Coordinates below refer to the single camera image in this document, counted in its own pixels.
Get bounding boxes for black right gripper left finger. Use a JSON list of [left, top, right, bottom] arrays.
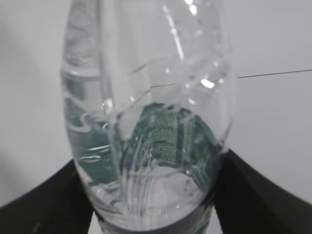
[[0, 160, 93, 234]]

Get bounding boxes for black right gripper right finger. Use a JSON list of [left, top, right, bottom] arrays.
[[214, 150, 312, 234]]

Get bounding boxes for clear water bottle green label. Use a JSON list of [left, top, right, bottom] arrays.
[[61, 0, 234, 234]]

